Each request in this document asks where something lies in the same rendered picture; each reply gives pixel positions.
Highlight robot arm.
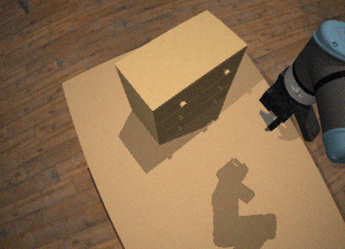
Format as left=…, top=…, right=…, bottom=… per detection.
left=284, top=20, right=345, bottom=164

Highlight tan wooden chest of drawers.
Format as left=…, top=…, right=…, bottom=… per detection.
left=115, top=10, right=247, bottom=145

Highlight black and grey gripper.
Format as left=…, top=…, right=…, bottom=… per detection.
left=259, top=65, right=304, bottom=132

